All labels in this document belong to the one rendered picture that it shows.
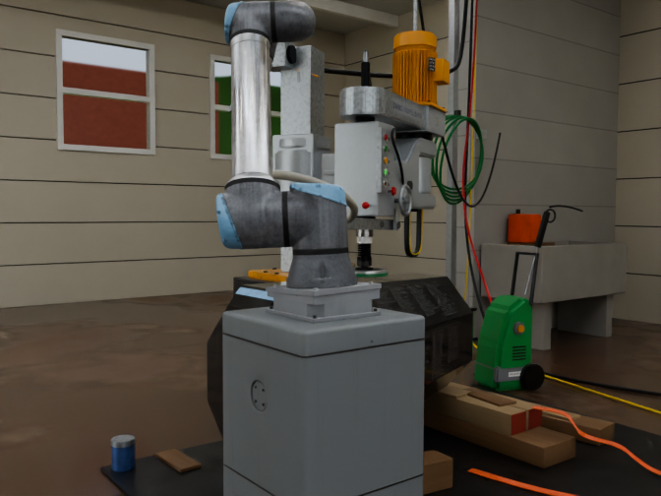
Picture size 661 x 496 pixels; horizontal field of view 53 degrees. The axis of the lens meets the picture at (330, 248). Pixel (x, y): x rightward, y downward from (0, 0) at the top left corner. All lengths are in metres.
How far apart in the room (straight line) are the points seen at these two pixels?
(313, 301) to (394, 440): 0.42
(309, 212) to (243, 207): 0.17
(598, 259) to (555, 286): 0.67
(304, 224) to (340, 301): 0.22
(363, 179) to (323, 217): 1.26
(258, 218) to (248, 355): 0.35
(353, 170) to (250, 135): 1.21
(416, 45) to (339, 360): 2.37
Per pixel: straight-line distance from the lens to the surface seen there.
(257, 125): 1.83
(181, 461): 3.12
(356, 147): 2.97
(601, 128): 7.51
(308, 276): 1.69
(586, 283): 6.07
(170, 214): 9.21
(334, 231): 1.71
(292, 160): 3.69
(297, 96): 3.81
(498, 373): 4.33
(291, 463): 1.64
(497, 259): 5.78
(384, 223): 3.11
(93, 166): 8.86
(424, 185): 3.59
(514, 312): 4.33
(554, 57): 6.90
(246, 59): 1.93
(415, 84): 3.63
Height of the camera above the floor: 1.12
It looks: 3 degrees down
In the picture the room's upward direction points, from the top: straight up
